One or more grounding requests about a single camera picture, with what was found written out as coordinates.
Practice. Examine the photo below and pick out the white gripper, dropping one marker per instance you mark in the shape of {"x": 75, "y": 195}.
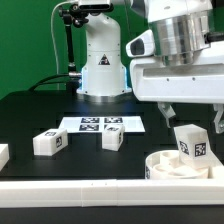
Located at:
{"x": 200, "y": 82}

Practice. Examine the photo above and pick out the white U-shaped fence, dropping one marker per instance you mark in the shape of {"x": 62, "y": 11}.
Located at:
{"x": 112, "y": 192}

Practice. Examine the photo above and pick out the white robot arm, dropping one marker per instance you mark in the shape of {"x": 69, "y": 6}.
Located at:
{"x": 178, "y": 59}

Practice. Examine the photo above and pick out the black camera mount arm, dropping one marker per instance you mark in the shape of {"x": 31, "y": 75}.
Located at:
{"x": 72, "y": 17}

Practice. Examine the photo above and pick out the white marker sheet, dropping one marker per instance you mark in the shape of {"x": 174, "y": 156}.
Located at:
{"x": 98, "y": 124}

